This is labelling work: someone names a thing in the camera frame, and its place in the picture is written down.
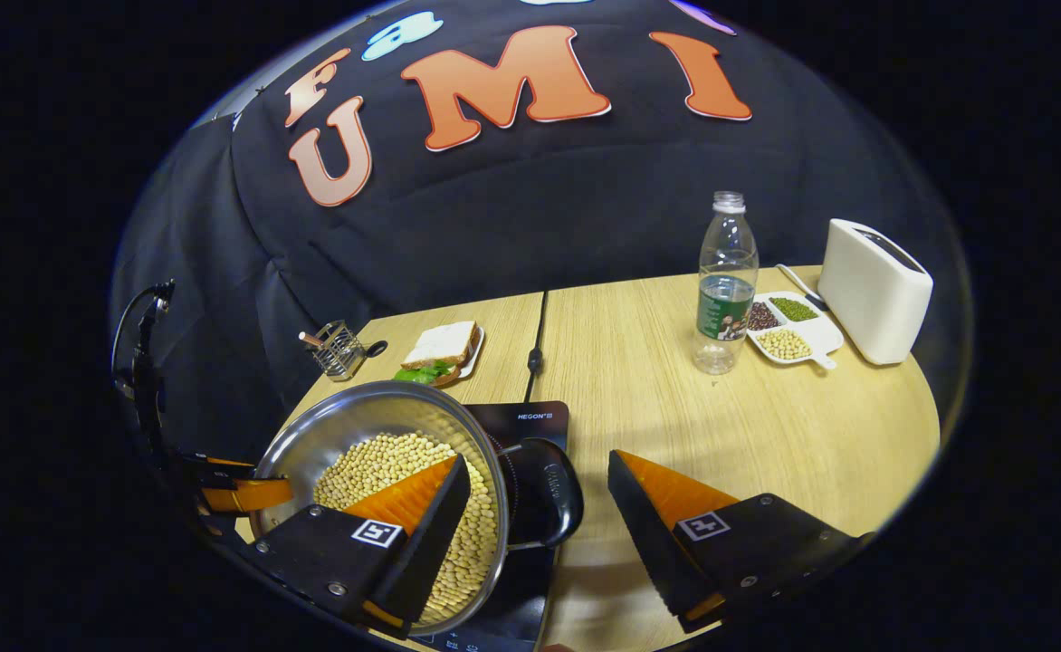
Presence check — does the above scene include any pile of soybeans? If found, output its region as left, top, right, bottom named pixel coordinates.
left=313, top=432, right=500, bottom=626

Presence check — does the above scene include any sandwich with lettuce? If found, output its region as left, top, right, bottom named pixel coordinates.
left=393, top=321, right=482, bottom=388

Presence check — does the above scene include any black backdrop cloth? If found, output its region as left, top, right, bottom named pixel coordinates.
left=110, top=0, right=970, bottom=472

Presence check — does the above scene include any white toaster cable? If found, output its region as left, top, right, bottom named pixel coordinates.
left=777, top=263, right=828, bottom=312

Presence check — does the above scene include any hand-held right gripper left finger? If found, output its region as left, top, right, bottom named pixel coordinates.
left=253, top=455, right=473, bottom=639

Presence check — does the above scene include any white divided tray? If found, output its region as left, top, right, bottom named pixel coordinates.
left=746, top=291, right=846, bottom=371

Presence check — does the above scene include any white sandwich plate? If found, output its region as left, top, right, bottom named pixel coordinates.
left=454, top=326, right=486, bottom=381

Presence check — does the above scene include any white toaster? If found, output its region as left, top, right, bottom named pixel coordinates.
left=817, top=218, right=934, bottom=366

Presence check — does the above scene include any black induction cooktop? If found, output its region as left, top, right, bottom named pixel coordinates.
left=408, top=401, right=570, bottom=652

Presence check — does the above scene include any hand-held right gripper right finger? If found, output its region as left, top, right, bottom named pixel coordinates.
left=607, top=450, right=862, bottom=635

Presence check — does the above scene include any steel pot with black handle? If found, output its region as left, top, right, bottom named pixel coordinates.
left=250, top=380, right=585, bottom=637

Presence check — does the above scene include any portion of yellow beans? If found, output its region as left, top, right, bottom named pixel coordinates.
left=755, top=329, right=812, bottom=360

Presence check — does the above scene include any black power cable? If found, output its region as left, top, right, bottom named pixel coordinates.
left=523, top=290, right=551, bottom=404

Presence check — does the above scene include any clear plastic water bottle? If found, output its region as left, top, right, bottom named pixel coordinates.
left=693, top=191, right=760, bottom=376

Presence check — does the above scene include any metal wire utensil holder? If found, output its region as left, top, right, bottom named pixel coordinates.
left=300, top=320, right=368, bottom=381

